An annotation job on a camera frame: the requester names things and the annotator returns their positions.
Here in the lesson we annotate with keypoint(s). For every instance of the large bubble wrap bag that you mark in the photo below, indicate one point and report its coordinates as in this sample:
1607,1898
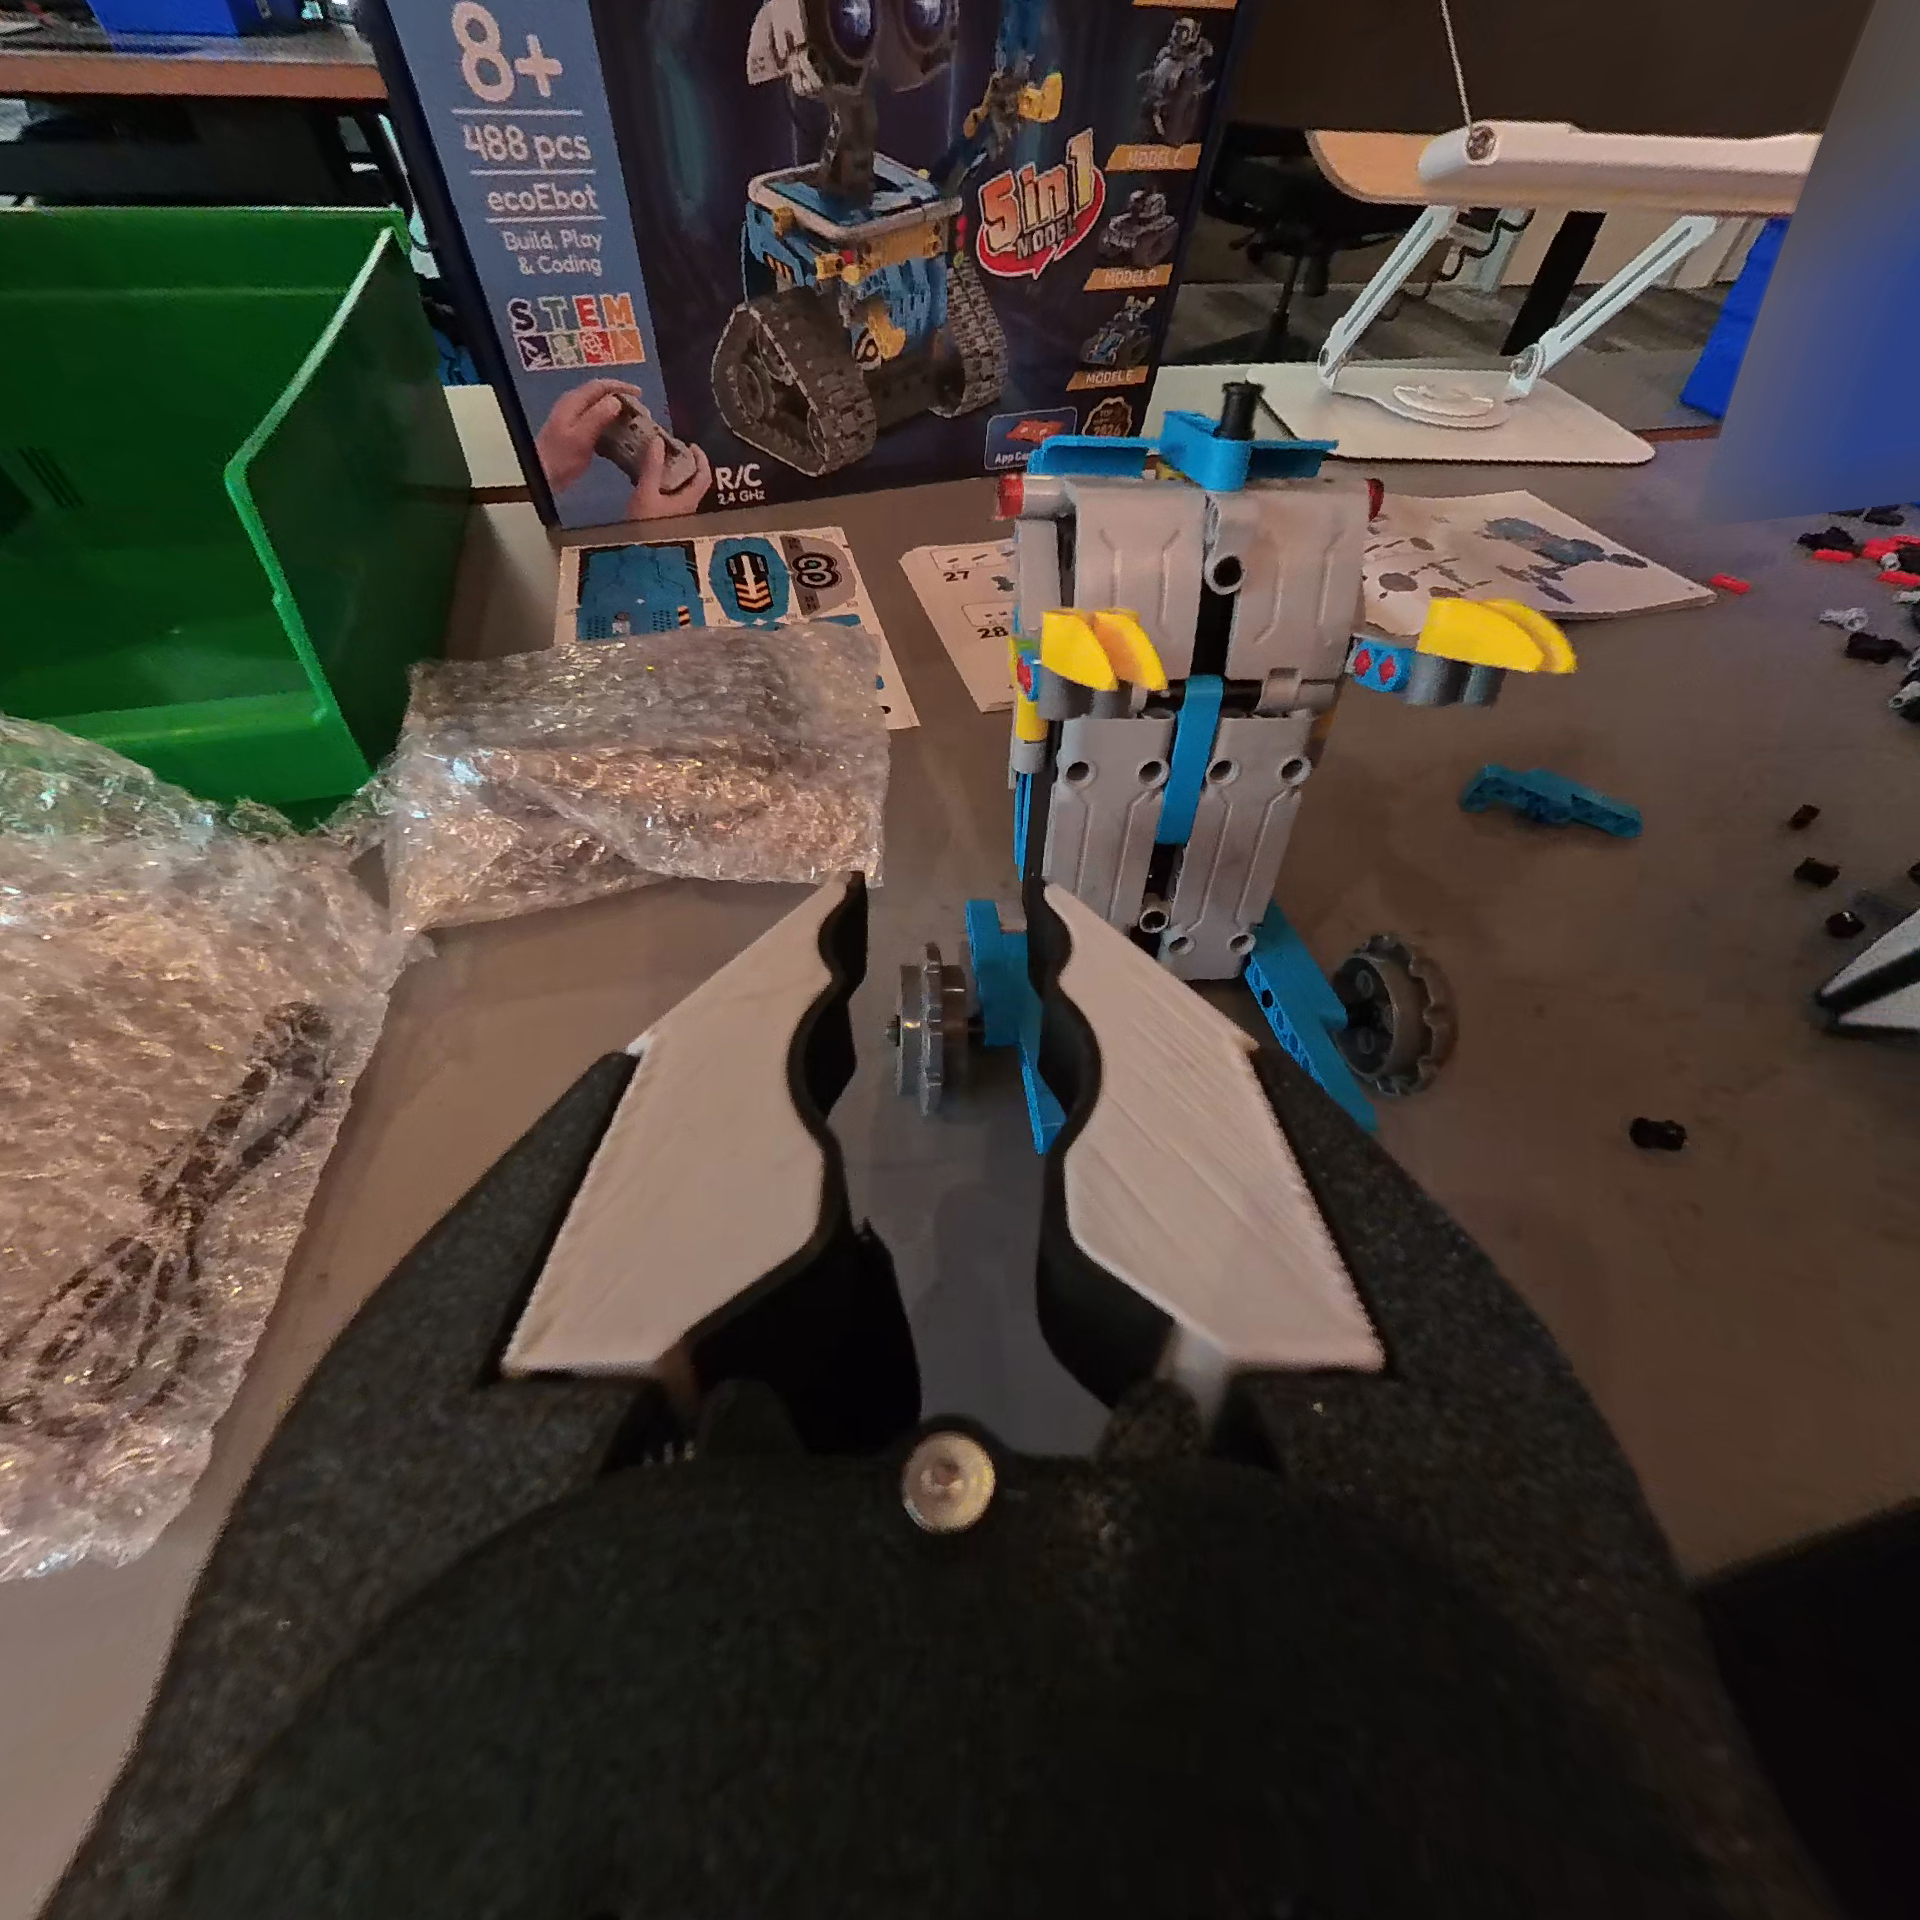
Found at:
152,1125

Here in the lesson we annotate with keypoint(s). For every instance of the green bin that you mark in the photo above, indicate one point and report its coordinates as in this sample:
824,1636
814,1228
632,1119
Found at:
152,524

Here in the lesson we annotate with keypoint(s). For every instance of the blue sticker sheet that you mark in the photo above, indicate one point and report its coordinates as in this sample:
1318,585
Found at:
647,585

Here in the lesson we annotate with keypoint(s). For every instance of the grey desk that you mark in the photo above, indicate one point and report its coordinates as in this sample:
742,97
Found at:
1576,1322

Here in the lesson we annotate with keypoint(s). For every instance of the white board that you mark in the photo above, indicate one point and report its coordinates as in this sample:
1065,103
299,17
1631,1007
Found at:
1530,437

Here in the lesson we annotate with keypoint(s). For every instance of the robot kit box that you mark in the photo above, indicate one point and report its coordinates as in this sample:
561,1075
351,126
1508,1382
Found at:
782,227

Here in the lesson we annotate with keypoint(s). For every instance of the dark board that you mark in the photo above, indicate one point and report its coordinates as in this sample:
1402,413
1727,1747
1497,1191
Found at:
1498,61

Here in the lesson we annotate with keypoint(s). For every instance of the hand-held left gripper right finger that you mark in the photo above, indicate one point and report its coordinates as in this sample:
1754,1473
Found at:
1217,1201

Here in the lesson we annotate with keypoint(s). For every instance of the blue bin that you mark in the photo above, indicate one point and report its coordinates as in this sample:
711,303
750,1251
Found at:
1718,345

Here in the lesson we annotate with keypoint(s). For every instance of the small bubble wrap bag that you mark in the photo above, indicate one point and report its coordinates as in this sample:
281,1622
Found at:
631,766

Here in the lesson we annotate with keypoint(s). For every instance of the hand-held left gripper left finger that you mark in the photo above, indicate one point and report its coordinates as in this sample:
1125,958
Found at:
689,1201

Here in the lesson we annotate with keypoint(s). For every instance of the blue beam with holes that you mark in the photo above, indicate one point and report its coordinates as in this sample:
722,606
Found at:
1552,802

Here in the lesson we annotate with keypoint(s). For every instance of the white stand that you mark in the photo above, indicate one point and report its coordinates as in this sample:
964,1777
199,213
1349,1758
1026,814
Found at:
1439,345

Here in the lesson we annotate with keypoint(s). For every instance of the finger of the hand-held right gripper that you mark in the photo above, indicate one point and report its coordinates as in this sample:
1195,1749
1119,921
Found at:
1886,1013
1884,955

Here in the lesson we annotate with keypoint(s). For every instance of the blue box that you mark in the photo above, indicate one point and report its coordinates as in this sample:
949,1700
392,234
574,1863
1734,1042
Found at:
144,13

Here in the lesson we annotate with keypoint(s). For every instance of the instruction booklet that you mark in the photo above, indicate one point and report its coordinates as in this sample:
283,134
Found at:
1576,562

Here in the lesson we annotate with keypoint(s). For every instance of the blue toy robot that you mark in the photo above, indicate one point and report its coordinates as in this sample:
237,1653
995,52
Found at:
1169,721

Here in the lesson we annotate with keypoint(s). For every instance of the pile of small building pieces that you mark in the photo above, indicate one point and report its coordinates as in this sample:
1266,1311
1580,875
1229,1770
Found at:
1876,585

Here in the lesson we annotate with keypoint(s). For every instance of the wooden shelf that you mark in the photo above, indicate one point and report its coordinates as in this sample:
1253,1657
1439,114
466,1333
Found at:
180,75

